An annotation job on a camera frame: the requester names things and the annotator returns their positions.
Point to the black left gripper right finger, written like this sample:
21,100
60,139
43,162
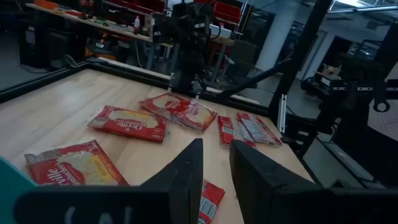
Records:
267,193

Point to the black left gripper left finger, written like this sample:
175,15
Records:
174,199

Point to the red Orville popcorn bag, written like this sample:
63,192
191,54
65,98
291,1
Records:
258,129
71,168
183,112
130,124
211,202
227,130

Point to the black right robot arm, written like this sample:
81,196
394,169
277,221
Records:
192,46

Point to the grey flat panel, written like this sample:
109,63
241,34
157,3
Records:
329,165

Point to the cardboard box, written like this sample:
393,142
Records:
331,70

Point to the black equipment stand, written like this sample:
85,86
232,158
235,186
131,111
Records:
382,93

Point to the teal plastic basket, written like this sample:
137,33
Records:
12,199

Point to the white bottle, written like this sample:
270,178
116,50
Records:
137,25

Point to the red storage bin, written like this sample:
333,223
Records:
227,12
136,4

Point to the wooden workbench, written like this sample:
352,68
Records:
93,22

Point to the ceiling light fixture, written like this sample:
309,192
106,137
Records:
367,8

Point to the orange box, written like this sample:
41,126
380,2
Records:
46,4

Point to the white frame bracket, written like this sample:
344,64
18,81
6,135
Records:
282,113

